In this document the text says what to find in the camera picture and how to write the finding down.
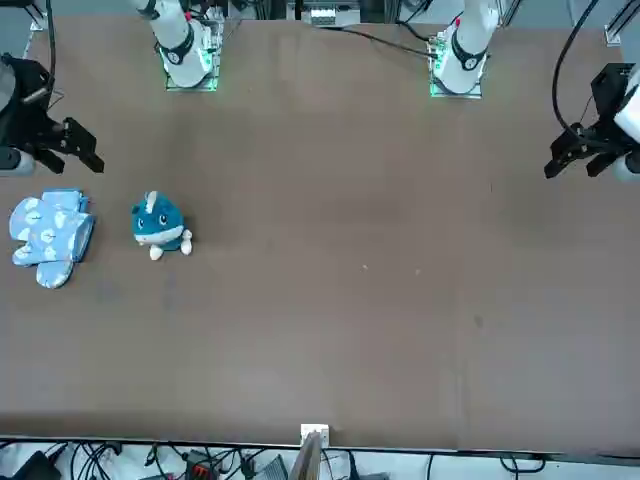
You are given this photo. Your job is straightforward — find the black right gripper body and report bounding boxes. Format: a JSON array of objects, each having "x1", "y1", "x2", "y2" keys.
[{"x1": 0, "y1": 57, "x2": 69, "y2": 152}]

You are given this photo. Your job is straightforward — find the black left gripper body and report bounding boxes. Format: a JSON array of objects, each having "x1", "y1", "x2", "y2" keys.
[{"x1": 582, "y1": 62, "x2": 637, "y2": 154}]

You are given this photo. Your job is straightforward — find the small blue plush doll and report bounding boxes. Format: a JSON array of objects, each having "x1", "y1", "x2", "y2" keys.
[{"x1": 130, "y1": 190, "x2": 195, "y2": 262}]

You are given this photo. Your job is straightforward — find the white power strip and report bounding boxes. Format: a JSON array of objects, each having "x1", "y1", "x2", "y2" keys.
[{"x1": 308, "y1": 4, "x2": 362, "y2": 27}]

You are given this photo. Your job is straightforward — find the black power adapter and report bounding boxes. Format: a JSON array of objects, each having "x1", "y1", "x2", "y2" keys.
[{"x1": 9, "y1": 449, "x2": 64, "y2": 480}]

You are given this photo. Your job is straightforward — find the black hub with red lights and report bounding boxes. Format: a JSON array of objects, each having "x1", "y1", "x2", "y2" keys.
[{"x1": 183, "y1": 449, "x2": 222, "y2": 479}]

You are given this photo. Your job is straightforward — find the white table clamp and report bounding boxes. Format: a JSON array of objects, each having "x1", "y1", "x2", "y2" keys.
[{"x1": 299, "y1": 423, "x2": 332, "y2": 447}]

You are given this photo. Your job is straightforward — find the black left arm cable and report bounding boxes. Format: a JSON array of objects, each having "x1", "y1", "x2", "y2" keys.
[{"x1": 552, "y1": 0, "x2": 601, "y2": 146}]

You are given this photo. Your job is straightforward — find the silver aluminium rail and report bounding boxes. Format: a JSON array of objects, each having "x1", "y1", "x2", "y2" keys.
[{"x1": 603, "y1": 0, "x2": 626, "y2": 47}]

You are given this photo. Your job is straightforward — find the black cable across table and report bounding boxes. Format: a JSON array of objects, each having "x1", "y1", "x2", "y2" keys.
[{"x1": 318, "y1": 24, "x2": 437, "y2": 56}]

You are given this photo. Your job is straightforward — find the grey camera pole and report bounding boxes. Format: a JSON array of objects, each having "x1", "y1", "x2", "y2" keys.
[{"x1": 288, "y1": 430, "x2": 324, "y2": 480}]

